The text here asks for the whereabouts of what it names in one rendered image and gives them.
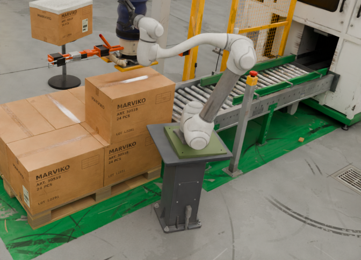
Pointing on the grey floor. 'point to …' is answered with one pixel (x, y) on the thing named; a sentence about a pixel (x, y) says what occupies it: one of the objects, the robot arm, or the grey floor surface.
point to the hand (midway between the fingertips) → (120, 12)
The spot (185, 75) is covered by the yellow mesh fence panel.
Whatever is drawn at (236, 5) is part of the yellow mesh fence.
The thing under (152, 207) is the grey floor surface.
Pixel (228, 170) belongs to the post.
